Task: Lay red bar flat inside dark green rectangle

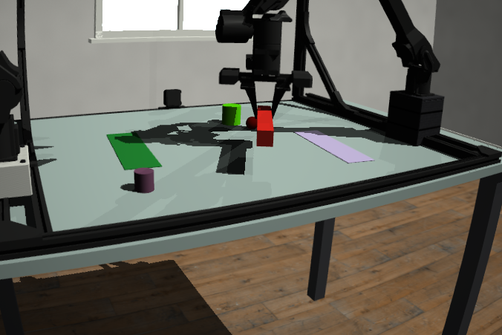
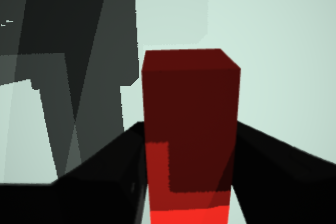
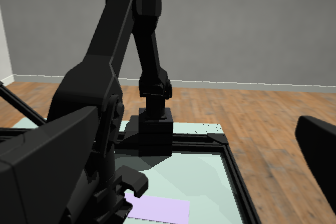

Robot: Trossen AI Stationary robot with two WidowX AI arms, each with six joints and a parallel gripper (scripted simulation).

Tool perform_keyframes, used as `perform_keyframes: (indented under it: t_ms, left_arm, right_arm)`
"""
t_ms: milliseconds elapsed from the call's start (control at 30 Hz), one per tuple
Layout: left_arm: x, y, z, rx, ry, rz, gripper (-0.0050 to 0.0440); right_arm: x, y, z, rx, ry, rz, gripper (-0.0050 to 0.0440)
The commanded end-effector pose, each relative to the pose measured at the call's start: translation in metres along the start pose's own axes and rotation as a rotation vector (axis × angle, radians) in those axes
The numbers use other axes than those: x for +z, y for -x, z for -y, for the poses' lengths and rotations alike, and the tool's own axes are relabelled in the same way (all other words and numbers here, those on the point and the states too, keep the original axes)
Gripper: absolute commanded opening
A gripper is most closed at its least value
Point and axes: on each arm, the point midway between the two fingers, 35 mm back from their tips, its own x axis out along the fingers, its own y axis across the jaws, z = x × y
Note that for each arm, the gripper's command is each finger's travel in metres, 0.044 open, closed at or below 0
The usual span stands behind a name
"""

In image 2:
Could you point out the red rectangular bar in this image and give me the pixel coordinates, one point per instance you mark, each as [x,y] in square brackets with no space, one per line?
[190,105]

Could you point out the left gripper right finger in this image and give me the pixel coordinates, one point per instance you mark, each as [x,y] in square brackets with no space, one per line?
[276,183]

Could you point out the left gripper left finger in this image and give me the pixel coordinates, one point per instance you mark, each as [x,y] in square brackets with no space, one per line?
[114,180]

